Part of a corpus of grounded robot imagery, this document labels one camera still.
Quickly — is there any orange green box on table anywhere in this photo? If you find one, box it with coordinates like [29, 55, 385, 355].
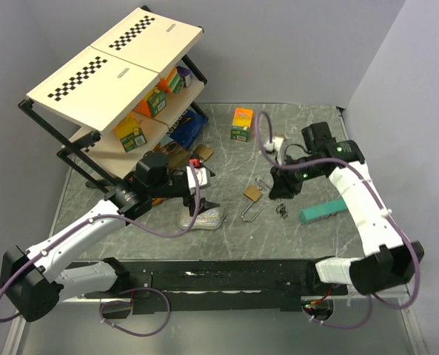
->
[230, 108, 254, 142]

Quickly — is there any small dark key bunch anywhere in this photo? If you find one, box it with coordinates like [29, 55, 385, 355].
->
[275, 203, 288, 219]

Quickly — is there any small brass padlock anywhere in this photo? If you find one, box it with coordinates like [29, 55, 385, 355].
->
[255, 177, 270, 191]

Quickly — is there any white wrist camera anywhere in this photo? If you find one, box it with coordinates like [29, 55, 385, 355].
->
[187, 158, 211, 192]
[264, 135, 287, 165]

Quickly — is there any purple white small box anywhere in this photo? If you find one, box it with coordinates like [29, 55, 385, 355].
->
[176, 66, 193, 88]

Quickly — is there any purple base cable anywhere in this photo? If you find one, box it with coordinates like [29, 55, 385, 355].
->
[302, 294, 372, 330]
[99, 288, 171, 337]

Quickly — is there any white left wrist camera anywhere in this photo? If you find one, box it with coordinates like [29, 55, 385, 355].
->
[187, 158, 211, 192]

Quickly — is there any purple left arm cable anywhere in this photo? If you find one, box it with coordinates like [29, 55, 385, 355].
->
[0, 162, 201, 323]

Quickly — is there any orange green box upper right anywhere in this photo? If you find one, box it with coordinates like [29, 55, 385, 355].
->
[158, 67, 184, 94]

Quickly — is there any aluminium table frame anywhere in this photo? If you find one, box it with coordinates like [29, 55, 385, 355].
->
[2, 103, 427, 355]

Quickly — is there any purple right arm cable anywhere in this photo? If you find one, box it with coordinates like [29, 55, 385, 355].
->
[255, 110, 423, 310]

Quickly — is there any yellow green box lower shelf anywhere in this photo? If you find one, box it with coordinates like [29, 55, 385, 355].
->
[114, 113, 147, 152]

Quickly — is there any orange green box middle shelf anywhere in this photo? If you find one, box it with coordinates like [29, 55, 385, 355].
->
[133, 87, 167, 118]

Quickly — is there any large open brass padlock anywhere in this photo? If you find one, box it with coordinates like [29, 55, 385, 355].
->
[241, 186, 263, 223]

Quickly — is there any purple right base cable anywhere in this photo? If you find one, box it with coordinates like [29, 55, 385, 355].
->
[302, 294, 372, 330]

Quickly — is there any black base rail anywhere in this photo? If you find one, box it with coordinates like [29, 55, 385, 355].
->
[86, 259, 348, 314]

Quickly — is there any teal rectangular box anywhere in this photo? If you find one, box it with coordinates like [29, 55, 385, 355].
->
[298, 199, 347, 225]

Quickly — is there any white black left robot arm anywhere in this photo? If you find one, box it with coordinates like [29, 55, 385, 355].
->
[0, 152, 217, 322]

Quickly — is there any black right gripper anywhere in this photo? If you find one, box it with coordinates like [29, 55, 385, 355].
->
[269, 154, 324, 200]

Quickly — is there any orange snack bag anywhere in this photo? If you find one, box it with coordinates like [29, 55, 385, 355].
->
[152, 198, 165, 206]

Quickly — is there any cream black two-tier shelf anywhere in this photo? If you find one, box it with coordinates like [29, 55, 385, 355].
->
[19, 7, 207, 191]

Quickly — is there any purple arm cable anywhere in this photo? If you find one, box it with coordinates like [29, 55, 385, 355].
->
[255, 110, 423, 310]
[0, 162, 201, 323]

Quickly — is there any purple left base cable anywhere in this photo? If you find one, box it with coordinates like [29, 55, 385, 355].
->
[99, 288, 171, 337]

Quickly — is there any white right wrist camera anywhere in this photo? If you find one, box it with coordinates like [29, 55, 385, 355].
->
[264, 135, 287, 165]

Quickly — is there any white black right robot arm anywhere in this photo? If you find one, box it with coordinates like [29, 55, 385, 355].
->
[264, 122, 424, 295]

